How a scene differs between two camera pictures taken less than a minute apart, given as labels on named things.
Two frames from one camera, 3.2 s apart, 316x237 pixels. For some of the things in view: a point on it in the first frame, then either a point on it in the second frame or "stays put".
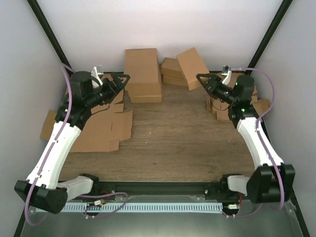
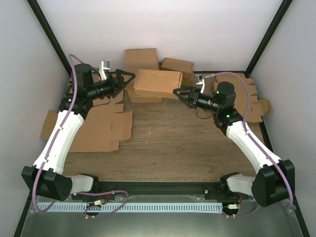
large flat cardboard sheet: [108, 125] stays put
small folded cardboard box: [171, 67] stays put
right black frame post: [273, 26] stays put
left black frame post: [50, 34] stays put
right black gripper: [215, 80] to [191, 101]
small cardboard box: [191, 64] to [158, 83]
